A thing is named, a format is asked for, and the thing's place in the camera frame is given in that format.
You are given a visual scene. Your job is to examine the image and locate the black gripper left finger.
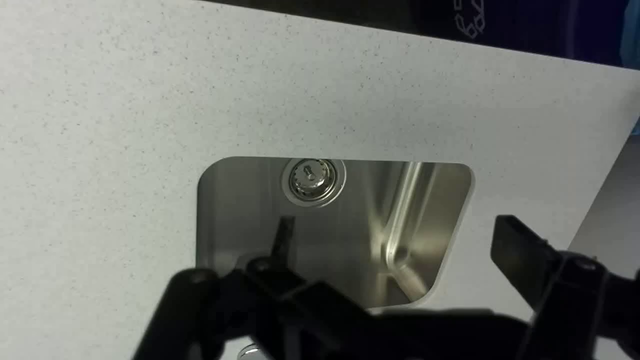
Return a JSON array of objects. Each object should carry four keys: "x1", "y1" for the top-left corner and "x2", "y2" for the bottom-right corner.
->
[{"x1": 132, "y1": 216, "x2": 376, "y2": 360}]

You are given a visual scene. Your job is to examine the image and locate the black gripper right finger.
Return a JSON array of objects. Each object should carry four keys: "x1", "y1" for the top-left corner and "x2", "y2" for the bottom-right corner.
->
[{"x1": 488, "y1": 212, "x2": 640, "y2": 360}]

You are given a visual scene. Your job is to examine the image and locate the stainless steel sink basin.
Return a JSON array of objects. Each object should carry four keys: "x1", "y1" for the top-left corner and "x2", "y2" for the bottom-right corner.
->
[{"x1": 194, "y1": 157, "x2": 476, "y2": 312}]

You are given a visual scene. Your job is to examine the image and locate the metal drain strainer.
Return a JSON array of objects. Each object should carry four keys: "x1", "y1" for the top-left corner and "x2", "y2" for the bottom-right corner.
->
[{"x1": 278, "y1": 157, "x2": 348, "y2": 211}]

